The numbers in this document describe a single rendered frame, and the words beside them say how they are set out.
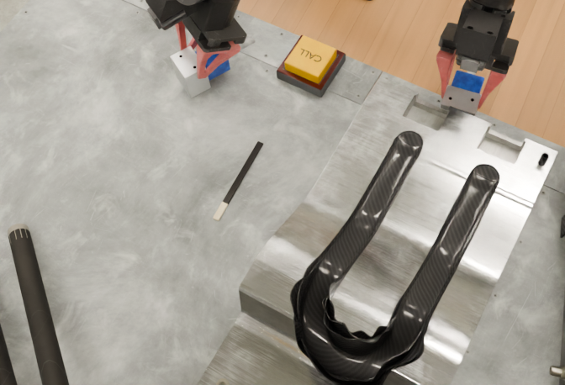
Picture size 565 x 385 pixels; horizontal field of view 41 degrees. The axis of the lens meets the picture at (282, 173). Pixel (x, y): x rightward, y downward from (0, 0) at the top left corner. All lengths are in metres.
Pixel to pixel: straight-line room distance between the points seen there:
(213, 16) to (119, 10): 0.29
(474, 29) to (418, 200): 0.23
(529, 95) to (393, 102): 0.24
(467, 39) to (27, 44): 0.72
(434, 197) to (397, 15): 0.38
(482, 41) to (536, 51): 0.29
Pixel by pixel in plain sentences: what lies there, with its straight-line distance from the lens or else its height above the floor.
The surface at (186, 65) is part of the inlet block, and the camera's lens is 1.15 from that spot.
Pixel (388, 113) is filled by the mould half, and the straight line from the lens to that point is 1.03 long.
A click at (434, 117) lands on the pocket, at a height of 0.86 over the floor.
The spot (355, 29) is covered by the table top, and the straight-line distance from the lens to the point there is 1.23.
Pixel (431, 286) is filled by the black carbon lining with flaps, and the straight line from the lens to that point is 0.92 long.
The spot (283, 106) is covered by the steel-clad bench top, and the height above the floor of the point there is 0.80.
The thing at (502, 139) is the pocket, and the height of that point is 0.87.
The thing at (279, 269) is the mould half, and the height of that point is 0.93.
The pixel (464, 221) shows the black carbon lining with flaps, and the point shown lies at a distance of 0.98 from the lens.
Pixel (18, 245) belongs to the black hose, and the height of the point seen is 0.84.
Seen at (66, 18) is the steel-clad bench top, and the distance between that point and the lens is 1.33.
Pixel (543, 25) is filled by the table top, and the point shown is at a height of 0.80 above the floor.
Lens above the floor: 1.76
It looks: 62 degrees down
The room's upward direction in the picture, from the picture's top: 8 degrees counter-clockwise
